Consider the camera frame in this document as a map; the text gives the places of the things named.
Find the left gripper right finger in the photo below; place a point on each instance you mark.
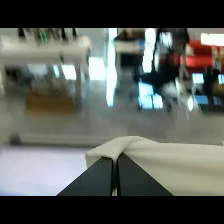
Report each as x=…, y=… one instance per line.
x=136, y=180

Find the white table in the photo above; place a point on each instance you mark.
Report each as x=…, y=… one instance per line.
x=43, y=51

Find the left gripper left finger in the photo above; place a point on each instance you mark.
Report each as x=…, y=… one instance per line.
x=96, y=180

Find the white garment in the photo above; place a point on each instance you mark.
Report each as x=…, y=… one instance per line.
x=180, y=166

